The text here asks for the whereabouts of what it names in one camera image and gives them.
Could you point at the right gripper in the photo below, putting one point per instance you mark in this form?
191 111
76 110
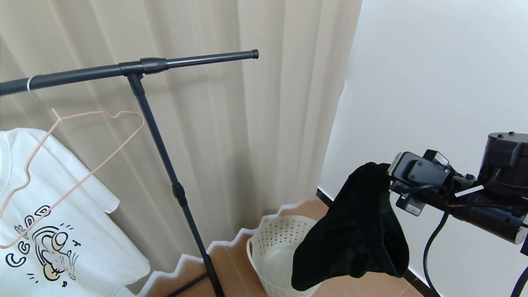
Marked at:
486 214

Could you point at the black garment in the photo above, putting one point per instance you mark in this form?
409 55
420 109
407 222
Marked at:
359 231

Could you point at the white printed t-shirt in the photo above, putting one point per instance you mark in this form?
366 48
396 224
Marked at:
62 173

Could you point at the white laundry basket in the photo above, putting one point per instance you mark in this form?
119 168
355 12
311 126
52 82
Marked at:
272 247

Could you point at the black clothes rack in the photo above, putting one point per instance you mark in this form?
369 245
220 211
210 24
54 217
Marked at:
152 65

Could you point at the pink clothes hanger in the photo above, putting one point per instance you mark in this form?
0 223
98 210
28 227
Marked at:
58 118

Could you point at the beige curtain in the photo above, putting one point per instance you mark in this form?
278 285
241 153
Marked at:
227 123

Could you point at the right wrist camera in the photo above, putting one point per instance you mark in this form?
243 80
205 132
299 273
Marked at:
416 173

